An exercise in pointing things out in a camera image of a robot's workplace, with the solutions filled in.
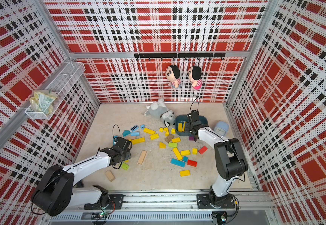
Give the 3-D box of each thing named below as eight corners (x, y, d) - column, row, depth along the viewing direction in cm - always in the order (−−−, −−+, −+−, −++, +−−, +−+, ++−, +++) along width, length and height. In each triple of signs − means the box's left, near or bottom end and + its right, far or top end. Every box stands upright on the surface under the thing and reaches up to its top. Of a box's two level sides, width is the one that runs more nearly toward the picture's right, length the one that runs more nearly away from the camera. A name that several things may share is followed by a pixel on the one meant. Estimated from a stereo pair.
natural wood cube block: (105, 174, 85) (104, 172, 83) (110, 170, 86) (108, 168, 85) (111, 182, 82) (110, 181, 80) (116, 178, 83) (115, 177, 81)
